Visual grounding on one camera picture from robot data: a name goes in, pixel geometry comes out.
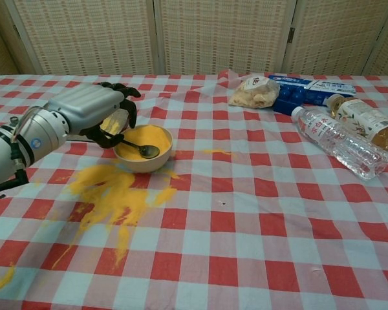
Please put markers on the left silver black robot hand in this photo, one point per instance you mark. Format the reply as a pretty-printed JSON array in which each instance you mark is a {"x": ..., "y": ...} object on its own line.
[{"x": 84, "y": 106}]

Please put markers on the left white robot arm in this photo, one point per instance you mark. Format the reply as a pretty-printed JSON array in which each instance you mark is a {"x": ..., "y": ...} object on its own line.
[{"x": 0, "y": 145}]

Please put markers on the off-white bowl of yellow powder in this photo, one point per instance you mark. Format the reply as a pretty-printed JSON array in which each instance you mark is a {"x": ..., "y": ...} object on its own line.
[{"x": 148, "y": 165}]

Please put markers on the spilled yellow powder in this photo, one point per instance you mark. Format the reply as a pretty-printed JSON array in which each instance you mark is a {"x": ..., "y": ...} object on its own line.
[{"x": 116, "y": 193}]

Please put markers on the woven folding screen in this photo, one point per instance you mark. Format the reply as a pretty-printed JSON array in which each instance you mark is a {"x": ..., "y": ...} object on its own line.
[{"x": 213, "y": 35}]

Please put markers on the bread in clear bag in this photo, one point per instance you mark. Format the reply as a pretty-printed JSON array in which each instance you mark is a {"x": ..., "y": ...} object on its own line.
[{"x": 252, "y": 93}]

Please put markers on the red white checkered tablecloth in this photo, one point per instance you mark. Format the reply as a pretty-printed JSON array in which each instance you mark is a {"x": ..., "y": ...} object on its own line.
[{"x": 245, "y": 226}]

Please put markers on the blue white toothpaste box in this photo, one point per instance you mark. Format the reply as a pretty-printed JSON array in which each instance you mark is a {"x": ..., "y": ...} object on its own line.
[{"x": 329, "y": 87}]

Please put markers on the clear plastic water bottle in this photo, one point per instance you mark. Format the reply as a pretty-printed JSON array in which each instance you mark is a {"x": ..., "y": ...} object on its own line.
[{"x": 339, "y": 142}]

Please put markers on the amber tea bottle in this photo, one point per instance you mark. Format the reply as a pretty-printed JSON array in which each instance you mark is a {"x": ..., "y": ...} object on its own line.
[{"x": 365, "y": 119}]

